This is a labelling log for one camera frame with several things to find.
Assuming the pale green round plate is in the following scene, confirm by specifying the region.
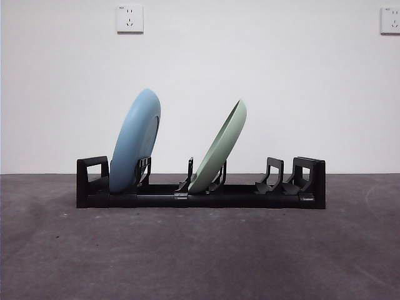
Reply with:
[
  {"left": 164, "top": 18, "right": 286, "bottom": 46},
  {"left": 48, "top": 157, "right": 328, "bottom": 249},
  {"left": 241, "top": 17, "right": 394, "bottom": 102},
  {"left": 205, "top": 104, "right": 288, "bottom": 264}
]
[{"left": 187, "top": 99, "right": 248, "bottom": 193}]

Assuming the pale blue round plate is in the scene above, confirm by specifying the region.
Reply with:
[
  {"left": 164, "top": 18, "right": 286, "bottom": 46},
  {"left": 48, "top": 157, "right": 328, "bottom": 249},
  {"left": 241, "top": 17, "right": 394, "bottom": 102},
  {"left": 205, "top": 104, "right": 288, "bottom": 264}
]
[{"left": 109, "top": 88, "right": 163, "bottom": 193}]

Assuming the black plastic plate rack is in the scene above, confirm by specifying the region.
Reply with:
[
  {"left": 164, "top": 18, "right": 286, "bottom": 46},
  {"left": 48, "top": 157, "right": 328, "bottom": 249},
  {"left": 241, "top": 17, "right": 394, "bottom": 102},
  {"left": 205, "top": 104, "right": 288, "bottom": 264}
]
[{"left": 76, "top": 155, "right": 327, "bottom": 209}]

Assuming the white wall socket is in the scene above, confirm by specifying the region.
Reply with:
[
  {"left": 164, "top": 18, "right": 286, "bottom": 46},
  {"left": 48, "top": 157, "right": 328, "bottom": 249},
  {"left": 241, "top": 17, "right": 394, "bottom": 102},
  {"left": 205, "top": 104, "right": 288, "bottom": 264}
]
[
  {"left": 117, "top": 4, "right": 145, "bottom": 34},
  {"left": 379, "top": 6, "right": 400, "bottom": 36}
]

